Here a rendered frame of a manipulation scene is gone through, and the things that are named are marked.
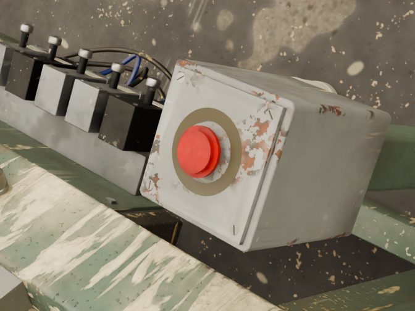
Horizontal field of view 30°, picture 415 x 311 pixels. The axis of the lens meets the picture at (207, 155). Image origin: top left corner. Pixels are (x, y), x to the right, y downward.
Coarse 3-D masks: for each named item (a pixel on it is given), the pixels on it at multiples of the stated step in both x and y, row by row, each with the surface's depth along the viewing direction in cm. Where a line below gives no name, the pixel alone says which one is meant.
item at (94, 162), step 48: (0, 48) 102; (96, 48) 115; (0, 96) 106; (48, 96) 96; (96, 96) 91; (144, 96) 97; (48, 144) 100; (96, 144) 94; (144, 144) 91; (96, 192) 87
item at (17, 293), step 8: (0, 272) 78; (8, 272) 78; (0, 280) 77; (8, 280) 77; (16, 280) 77; (0, 288) 77; (8, 288) 76; (16, 288) 77; (24, 288) 77; (0, 296) 76; (8, 296) 76; (16, 296) 77; (24, 296) 78; (0, 304) 76; (8, 304) 77; (16, 304) 77; (24, 304) 78
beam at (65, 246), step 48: (0, 144) 93; (48, 192) 85; (0, 240) 80; (48, 240) 79; (96, 240) 79; (144, 240) 78; (48, 288) 74; (96, 288) 74; (144, 288) 73; (192, 288) 72; (240, 288) 71
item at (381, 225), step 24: (144, 216) 151; (168, 216) 156; (360, 216) 134; (384, 216) 131; (408, 216) 136; (168, 240) 154; (384, 240) 131; (408, 240) 129; (360, 288) 90; (384, 288) 93; (408, 288) 96
